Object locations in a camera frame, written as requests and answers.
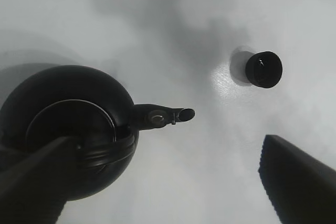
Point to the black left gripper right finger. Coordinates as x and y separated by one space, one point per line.
300 188

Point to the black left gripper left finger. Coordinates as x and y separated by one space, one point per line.
36 189

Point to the black round teapot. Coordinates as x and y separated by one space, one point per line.
91 106

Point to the small black teacup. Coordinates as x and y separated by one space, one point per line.
264 69

